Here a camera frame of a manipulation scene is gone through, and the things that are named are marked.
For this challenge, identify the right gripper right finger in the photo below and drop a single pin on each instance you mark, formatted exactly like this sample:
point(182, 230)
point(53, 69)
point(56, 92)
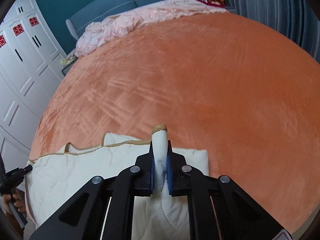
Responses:
point(177, 184)

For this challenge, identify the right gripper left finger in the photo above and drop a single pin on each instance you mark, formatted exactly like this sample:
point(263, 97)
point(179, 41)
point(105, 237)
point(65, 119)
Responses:
point(144, 183)

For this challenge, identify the cream quilted garment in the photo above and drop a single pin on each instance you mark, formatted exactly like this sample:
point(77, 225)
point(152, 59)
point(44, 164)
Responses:
point(57, 176)

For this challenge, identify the left hand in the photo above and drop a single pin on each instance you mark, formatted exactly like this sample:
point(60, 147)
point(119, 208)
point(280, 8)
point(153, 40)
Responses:
point(6, 198)

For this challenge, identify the orange plush bed blanket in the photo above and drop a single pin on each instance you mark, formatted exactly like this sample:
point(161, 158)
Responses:
point(220, 82)

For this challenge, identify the dark bedside table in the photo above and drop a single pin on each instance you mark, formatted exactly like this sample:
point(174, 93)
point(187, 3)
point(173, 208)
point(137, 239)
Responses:
point(66, 69)

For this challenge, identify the white panelled wardrobe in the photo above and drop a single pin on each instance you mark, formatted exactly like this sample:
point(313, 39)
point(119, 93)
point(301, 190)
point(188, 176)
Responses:
point(30, 74)

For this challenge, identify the items on bedside table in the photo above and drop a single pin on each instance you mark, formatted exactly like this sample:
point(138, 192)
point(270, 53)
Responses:
point(70, 59)

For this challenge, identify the pink crumpled duvet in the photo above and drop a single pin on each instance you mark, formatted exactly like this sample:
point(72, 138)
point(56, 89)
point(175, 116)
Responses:
point(116, 26)

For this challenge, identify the grey-blue curtain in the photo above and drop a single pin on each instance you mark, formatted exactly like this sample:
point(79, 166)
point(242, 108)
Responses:
point(293, 18)

